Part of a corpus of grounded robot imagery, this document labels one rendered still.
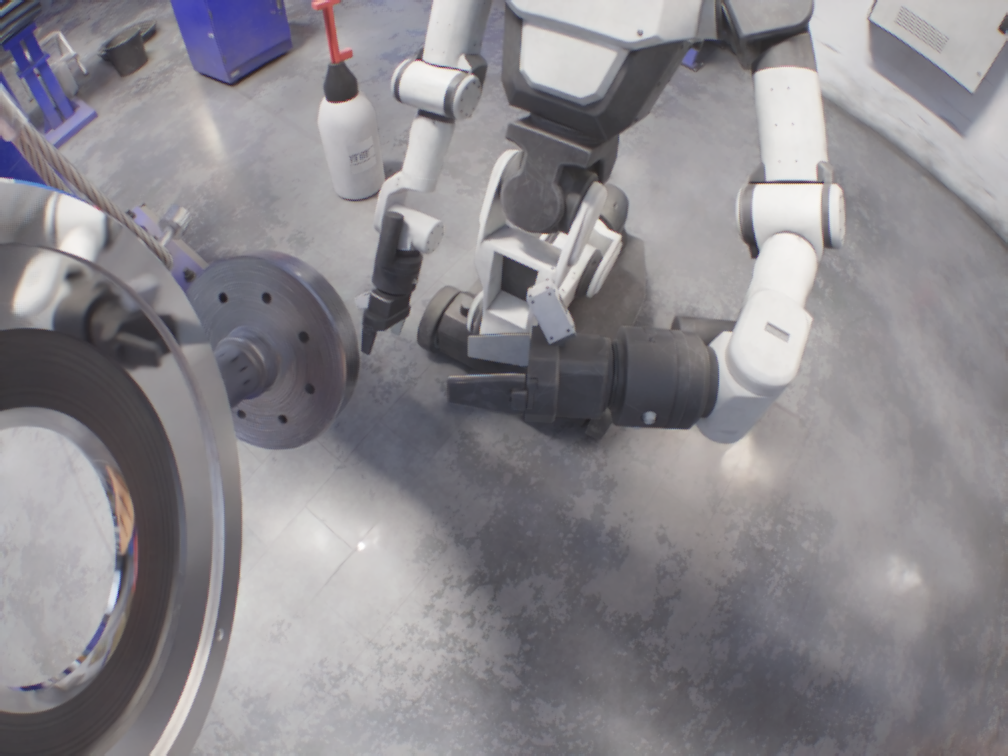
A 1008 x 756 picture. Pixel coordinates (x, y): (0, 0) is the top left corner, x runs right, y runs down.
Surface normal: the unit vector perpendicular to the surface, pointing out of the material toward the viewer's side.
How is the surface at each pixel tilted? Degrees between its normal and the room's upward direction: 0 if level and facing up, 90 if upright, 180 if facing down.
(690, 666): 0
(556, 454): 0
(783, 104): 64
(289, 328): 49
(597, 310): 0
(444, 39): 70
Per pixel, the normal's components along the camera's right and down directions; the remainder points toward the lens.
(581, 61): -0.44, 0.57
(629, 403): -0.09, 0.51
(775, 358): -0.02, -0.52
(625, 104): 0.27, 0.81
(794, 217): -0.70, 0.30
